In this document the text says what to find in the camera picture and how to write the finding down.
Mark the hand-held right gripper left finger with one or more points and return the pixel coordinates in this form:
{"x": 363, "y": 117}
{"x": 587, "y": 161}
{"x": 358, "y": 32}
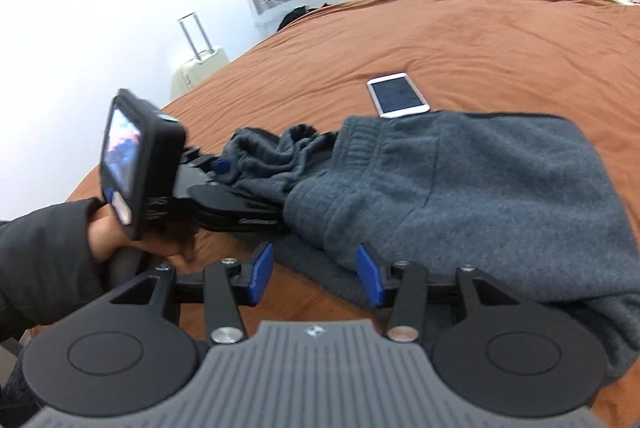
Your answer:
{"x": 262, "y": 273}

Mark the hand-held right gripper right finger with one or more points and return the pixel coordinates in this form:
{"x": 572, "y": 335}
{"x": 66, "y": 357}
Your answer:
{"x": 367, "y": 278}

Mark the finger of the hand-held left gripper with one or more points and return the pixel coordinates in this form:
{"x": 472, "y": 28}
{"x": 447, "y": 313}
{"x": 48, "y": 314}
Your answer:
{"x": 220, "y": 166}

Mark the grey pants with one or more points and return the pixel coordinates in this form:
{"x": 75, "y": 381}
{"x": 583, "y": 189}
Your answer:
{"x": 475, "y": 188}

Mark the person's left forearm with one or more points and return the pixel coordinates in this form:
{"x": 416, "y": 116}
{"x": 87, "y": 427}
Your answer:
{"x": 45, "y": 263}

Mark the person's left hand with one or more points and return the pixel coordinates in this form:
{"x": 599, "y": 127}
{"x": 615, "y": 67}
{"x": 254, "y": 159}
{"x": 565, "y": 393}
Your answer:
{"x": 105, "y": 238}

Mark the cream suitcase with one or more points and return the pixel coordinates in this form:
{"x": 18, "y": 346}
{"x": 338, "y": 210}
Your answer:
{"x": 200, "y": 68}

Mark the black jacket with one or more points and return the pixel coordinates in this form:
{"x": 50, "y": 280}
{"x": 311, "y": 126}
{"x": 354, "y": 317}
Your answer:
{"x": 295, "y": 17}

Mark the white smartphone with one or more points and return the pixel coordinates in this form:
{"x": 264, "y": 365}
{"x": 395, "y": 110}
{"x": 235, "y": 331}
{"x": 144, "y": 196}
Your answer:
{"x": 398, "y": 94}

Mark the person's leg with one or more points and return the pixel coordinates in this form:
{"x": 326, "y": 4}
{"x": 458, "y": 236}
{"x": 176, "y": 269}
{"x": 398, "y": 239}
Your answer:
{"x": 20, "y": 383}

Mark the brown bed blanket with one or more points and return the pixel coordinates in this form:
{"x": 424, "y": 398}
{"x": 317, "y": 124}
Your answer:
{"x": 475, "y": 43}

